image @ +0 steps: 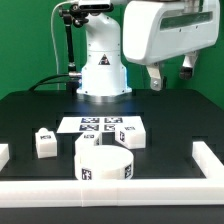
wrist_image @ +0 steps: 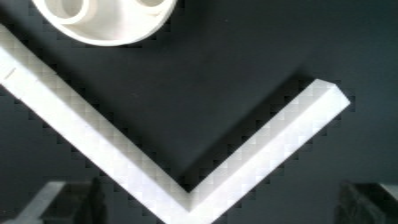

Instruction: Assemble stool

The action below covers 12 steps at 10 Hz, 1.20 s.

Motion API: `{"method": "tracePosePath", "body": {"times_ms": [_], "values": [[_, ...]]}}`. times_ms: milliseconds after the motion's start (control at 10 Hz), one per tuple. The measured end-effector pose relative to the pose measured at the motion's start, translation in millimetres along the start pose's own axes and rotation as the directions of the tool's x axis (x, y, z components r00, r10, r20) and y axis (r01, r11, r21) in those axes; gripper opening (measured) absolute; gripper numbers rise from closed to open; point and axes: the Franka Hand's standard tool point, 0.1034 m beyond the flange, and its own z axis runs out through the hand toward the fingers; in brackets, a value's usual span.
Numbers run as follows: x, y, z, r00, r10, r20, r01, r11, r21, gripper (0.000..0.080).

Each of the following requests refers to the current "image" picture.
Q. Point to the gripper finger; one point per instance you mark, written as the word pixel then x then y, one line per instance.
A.
pixel 156 77
pixel 188 66

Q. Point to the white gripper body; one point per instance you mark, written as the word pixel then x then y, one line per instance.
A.
pixel 156 31

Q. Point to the white round stool seat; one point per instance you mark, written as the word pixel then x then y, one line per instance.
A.
pixel 104 162

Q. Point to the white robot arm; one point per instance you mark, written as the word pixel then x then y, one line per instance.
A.
pixel 103 74

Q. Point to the white marker sheet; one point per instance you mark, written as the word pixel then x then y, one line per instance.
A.
pixel 103 124

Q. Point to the camera on mount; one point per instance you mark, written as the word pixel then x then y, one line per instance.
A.
pixel 95 5

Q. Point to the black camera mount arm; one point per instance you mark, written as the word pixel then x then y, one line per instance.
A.
pixel 72 17

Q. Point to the white U-shaped wall fence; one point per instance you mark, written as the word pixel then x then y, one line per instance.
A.
pixel 137 192

